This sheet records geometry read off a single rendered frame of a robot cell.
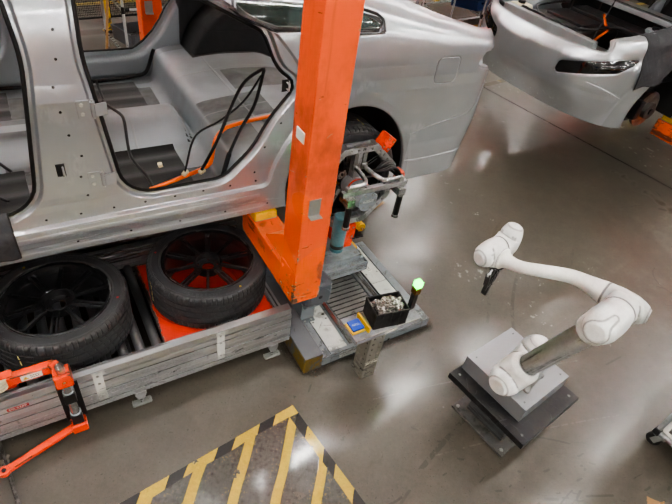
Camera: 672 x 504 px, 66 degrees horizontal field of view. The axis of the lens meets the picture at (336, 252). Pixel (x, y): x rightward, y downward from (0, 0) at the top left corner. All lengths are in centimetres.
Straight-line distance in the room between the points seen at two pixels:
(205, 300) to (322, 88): 129
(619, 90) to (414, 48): 237
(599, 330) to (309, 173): 129
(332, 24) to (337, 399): 197
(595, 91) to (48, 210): 405
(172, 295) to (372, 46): 162
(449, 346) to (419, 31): 189
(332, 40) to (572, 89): 319
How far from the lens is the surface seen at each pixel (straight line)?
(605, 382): 376
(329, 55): 198
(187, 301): 277
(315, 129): 209
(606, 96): 490
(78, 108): 238
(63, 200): 259
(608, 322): 219
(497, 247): 238
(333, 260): 344
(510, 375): 258
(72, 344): 269
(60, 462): 294
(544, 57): 494
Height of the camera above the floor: 251
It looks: 41 degrees down
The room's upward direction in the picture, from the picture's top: 10 degrees clockwise
